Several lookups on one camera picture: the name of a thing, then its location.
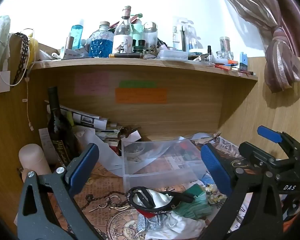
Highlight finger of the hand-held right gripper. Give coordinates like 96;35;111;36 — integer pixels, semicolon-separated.
239;142;280;170
257;126;298;145

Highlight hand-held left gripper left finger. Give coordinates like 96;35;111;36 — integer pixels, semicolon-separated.
17;142;100;240

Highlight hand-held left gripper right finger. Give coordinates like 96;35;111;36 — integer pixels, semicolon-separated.
200;142;283;240

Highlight yellow floral scrunchie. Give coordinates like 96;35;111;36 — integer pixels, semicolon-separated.
202;184;227;205

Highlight green knit cloth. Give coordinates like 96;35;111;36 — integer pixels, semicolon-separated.
174;184;213;220

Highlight clear plastic storage box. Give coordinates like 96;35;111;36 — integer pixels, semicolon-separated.
122;140;208;193

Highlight silver glitter pouch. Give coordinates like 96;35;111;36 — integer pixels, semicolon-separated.
137;214;167;232

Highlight blue plastic sheet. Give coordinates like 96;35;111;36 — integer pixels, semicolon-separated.
201;174;215;186

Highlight white paper sheet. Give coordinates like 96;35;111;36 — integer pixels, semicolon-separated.
74;127;125;178

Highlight vintage newspaper print mat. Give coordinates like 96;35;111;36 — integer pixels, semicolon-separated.
74;135;254;240

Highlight pile of papers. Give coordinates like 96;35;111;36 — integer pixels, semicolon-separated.
44;100;123;152

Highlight white receipt paper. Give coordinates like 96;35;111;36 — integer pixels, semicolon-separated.
39;127;61;166

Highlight dark wine bottle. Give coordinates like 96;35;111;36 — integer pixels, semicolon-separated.
47;86;78;167

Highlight pink thermos cup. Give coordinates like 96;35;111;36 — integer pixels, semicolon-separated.
18;144;52;183

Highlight black clip white paper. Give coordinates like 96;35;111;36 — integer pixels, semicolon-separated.
120;127;142;142

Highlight blue small box on shelf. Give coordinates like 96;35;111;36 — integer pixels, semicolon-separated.
240;52;249;71

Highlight row of assorted pens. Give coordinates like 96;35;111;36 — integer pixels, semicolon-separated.
214;59;257;77

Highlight mauve striped curtain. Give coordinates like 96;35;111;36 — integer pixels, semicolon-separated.
214;0;300;93

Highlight pink sticky note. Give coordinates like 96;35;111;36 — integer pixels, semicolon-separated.
74;72;110;95

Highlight clear glass ink bottle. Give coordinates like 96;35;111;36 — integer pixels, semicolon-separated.
216;51;234;62

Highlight orange sticky note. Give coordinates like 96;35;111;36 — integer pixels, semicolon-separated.
115;88;167;104

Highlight green sticky note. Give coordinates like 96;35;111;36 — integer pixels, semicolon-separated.
119;80;157;88

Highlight small jar of sticks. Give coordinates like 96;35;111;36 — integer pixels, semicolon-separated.
219;36;231;53

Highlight white box red print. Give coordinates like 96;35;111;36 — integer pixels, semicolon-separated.
61;49;89;60

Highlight wooden shelf board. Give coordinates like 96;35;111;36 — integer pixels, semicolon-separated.
30;56;259;82

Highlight white paper tag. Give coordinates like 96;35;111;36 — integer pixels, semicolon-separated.
0;71;11;93

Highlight white small pipe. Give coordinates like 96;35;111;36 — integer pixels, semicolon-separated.
39;49;61;60

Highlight brown fountain pen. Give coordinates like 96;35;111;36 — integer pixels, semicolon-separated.
109;52;144;59

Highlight glass bottle blue beads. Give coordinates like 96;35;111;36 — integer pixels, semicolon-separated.
89;21;114;57

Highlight clear plastic case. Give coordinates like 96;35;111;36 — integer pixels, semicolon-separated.
157;49;189;61

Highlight yellow plastic item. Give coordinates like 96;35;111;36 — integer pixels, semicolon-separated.
28;38;39;63

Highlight black lace ribbon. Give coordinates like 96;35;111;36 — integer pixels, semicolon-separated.
11;32;30;85

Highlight clear bottle blue liquid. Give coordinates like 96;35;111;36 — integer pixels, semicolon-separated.
70;19;85;50

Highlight clear blister package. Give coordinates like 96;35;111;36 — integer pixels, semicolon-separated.
172;17;198;52

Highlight glass bottle illustrated label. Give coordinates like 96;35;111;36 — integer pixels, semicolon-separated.
112;6;134;54

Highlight clear jar metal lid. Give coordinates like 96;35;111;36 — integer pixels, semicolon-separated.
142;22;158;48

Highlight mint green pump bottle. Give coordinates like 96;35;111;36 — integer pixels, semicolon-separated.
130;12;144;42

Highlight white fluffy fabric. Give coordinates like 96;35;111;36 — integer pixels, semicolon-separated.
0;16;11;62

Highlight white thin cable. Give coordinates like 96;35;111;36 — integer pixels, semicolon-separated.
0;28;36;131

